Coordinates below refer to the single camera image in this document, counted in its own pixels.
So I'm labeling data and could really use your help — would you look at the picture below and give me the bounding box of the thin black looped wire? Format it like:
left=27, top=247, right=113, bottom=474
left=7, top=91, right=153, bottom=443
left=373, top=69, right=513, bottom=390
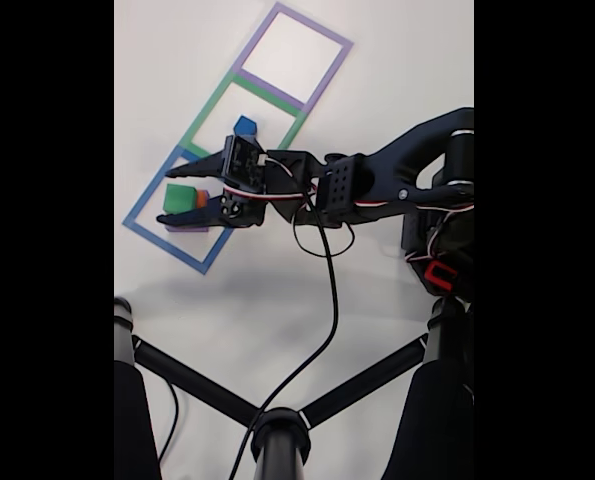
left=292, top=204, right=356, bottom=259

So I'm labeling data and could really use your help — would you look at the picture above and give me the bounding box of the purple square frame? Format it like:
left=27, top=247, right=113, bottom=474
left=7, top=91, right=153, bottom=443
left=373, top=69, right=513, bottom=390
left=236, top=1, right=354, bottom=114

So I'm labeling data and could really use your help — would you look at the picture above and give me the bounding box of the green cube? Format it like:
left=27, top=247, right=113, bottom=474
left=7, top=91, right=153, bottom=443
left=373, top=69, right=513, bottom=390
left=162, top=183, right=199, bottom=215

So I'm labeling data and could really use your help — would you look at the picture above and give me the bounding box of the camera board with blue mount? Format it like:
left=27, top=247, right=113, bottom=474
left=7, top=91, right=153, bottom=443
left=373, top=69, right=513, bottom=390
left=220, top=134, right=269, bottom=195

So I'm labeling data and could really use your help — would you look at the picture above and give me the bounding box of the red white servo cable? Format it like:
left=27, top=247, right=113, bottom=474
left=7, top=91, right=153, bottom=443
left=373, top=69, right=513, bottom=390
left=225, top=155, right=475, bottom=264

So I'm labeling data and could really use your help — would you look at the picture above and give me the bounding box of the blue square frame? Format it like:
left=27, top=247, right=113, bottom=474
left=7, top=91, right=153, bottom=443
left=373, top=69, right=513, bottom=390
left=122, top=145, right=257, bottom=275

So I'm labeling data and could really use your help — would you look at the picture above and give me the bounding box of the black camera tripod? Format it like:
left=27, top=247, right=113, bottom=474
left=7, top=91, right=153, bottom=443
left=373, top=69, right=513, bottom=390
left=114, top=295, right=475, bottom=480

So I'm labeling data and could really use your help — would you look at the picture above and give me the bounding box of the green square frame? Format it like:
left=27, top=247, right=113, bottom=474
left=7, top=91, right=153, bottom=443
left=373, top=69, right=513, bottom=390
left=179, top=72, right=311, bottom=194

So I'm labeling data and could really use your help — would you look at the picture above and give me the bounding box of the thick black camera cable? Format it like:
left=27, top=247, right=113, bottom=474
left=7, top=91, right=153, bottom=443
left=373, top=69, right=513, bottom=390
left=226, top=194, right=340, bottom=480

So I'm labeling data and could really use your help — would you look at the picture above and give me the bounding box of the thin black cable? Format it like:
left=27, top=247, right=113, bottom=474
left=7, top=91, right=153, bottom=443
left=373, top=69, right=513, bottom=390
left=157, top=382, right=183, bottom=466

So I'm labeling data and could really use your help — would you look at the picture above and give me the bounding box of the small blue cube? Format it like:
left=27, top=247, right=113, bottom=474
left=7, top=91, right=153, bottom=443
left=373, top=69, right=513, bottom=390
left=233, top=115, right=259, bottom=139

